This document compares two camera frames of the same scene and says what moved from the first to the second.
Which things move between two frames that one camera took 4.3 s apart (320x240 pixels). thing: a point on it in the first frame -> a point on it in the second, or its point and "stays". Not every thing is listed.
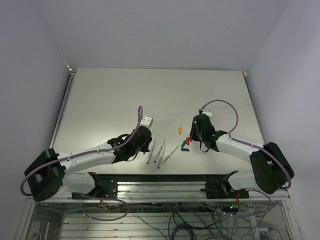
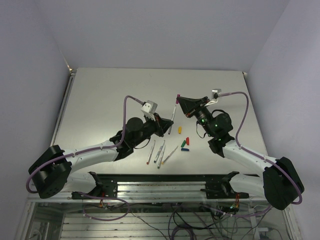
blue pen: x=159 y=152 stays
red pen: x=151 y=152 stays
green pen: x=161 y=158 stays
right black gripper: x=192 y=135 -> x=188 y=105
